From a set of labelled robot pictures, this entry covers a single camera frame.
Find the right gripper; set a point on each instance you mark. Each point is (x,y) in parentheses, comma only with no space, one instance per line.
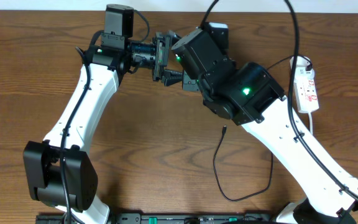
(190,84)

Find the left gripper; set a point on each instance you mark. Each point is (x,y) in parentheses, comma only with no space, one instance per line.
(159,56)

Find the white power strip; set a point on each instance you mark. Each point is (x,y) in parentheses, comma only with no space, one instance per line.
(305,92)

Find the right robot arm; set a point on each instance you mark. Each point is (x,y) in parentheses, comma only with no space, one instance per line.
(251,98)

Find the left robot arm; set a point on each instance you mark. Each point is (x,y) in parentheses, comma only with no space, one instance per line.
(58,168)

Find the white USB charger plug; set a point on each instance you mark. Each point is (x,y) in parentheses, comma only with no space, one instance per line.
(303,73)

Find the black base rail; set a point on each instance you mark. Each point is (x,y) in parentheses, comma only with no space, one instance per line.
(136,218)

